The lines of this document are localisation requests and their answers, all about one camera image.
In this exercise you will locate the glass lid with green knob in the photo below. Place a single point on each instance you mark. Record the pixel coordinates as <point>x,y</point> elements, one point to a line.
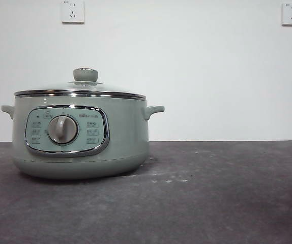
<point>85,74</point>

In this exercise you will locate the pale green electric pot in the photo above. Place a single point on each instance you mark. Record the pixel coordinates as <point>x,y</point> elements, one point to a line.
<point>125,132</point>

